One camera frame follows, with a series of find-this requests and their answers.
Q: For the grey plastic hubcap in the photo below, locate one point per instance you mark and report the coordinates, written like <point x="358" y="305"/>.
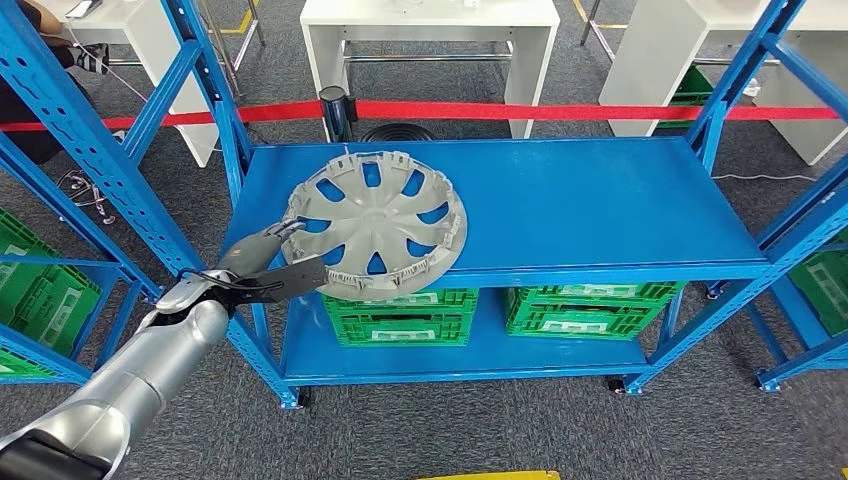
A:
<point x="391" y="218"/>

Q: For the white table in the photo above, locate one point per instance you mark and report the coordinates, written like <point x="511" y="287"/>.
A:
<point x="649" y="66"/>
<point x="430" y="13"/>
<point x="179" y="99"/>

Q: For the office chair base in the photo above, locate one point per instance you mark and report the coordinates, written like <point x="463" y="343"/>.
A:
<point x="86" y="195"/>

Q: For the black stanchion post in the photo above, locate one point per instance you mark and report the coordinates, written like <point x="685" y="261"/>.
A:
<point x="338" y="116"/>

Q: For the blue steel shelf rack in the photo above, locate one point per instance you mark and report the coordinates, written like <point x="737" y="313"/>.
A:
<point x="798" y="318"/>
<point x="596" y="205"/>
<point x="79" y="217"/>

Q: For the red barrier belt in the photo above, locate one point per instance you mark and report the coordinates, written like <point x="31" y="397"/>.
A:
<point x="530" y="110"/>

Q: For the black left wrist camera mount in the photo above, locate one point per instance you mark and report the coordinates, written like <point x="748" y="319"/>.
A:
<point x="298" y="278"/>

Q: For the person's forearm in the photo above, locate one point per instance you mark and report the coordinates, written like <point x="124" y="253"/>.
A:
<point x="43" y="13"/>

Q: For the person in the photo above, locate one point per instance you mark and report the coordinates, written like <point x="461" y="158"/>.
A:
<point x="26" y="132"/>

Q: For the small white crumpled object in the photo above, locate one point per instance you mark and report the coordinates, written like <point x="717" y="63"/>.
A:
<point x="751" y="87"/>

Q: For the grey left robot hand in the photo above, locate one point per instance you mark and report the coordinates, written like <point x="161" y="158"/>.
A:
<point x="255" y="252"/>

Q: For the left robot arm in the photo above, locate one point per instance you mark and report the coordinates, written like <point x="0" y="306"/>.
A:
<point x="146" y="364"/>

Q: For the black stanchion base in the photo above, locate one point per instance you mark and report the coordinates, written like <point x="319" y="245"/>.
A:
<point x="397" y="134"/>

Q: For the smartphone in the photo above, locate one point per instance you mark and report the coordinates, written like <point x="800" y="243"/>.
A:
<point x="83" y="8"/>

